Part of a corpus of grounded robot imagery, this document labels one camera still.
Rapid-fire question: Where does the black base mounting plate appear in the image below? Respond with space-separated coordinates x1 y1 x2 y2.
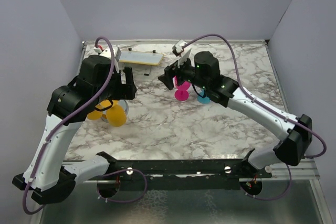
108 159 271 191

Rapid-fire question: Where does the aluminium rail frame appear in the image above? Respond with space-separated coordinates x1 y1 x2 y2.
28 39 329 224

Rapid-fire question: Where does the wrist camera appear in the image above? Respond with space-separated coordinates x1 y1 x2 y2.
172 40 191 68
93 45 122 71

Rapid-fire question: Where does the blue plastic wine glass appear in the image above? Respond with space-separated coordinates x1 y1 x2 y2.
197 90 211 104

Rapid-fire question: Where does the yellow wine glass rear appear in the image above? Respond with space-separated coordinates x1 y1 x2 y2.
87 100 112 121

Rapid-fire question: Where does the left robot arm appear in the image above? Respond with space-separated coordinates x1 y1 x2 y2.
12 55 137 205

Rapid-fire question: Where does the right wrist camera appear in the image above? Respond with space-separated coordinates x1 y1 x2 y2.
172 40 191 68

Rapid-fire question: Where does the yellow wine glass front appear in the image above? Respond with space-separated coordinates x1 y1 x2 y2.
106 105 127 127

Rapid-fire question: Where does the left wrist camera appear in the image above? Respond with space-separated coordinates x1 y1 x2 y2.
93 45 122 71

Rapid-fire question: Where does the yellow wine glass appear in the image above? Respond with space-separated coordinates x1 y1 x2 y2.
87 100 112 121
106 105 127 127

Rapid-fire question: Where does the pink plastic wine glass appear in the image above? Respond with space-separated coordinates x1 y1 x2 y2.
174 77 191 101

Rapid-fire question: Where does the yellow framed whiteboard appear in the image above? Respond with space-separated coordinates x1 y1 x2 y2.
119 47 164 76

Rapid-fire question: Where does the chrome wine glass rack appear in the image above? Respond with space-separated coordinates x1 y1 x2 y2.
101 100 129 123

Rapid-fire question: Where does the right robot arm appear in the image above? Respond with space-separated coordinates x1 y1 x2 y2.
159 51 312 177

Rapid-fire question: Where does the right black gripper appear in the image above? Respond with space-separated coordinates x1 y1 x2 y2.
158 54 208 91

